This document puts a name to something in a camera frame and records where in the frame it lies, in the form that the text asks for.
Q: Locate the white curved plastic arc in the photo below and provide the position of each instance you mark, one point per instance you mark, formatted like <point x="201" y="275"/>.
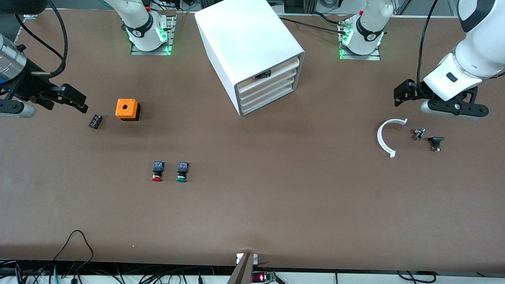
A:
<point x="379" y="136"/>

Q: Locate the green push button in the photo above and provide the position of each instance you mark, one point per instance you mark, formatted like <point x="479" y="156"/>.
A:
<point x="182" y="169"/>

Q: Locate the metal frame corner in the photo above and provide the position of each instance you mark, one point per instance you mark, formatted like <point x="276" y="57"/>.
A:
<point x="244" y="272"/>

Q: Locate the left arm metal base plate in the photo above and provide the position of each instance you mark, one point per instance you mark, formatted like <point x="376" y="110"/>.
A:
<point x="375" y="57"/>

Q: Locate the small black switch part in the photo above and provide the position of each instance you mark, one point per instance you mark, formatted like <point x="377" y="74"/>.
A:
<point x="436" y="139"/>

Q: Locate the orange button enclosure box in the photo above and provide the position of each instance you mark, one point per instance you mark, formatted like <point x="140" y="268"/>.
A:
<point x="130" y="111"/>

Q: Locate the red push button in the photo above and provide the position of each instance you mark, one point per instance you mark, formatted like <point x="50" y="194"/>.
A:
<point x="158" y="167"/>

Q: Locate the small silver metal part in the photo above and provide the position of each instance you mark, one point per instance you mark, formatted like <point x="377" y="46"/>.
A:
<point x="418" y="134"/>

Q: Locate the small red LED device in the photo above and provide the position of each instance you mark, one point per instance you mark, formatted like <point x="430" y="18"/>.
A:
<point x="260" y="278"/>

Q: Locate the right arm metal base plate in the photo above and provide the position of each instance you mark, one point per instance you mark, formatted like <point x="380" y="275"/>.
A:
<point x="136" y="52"/>

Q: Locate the small black terminal block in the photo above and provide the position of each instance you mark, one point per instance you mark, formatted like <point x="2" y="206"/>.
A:
<point x="95" y="121"/>

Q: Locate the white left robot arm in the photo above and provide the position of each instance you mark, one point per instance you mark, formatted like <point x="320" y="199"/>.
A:
<point x="473" y="59"/>

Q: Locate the small black cabinet clip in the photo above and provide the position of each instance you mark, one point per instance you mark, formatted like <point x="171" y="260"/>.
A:
<point x="263" y="74"/>

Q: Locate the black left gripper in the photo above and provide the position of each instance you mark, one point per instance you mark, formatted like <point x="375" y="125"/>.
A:
<point x="419" y="90"/>

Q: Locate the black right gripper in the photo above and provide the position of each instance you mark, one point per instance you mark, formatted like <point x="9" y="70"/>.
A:
<point x="28" y="85"/>

